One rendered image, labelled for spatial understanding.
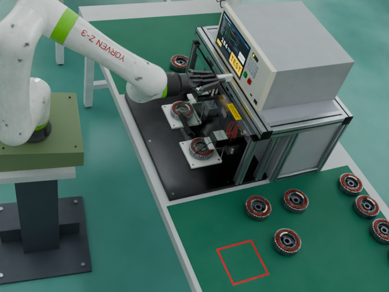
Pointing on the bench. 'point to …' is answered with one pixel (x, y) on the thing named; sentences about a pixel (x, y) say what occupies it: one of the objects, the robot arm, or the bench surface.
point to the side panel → (307, 152)
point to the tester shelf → (311, 124)
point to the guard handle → (186, 125)
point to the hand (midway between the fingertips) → (224, 77)
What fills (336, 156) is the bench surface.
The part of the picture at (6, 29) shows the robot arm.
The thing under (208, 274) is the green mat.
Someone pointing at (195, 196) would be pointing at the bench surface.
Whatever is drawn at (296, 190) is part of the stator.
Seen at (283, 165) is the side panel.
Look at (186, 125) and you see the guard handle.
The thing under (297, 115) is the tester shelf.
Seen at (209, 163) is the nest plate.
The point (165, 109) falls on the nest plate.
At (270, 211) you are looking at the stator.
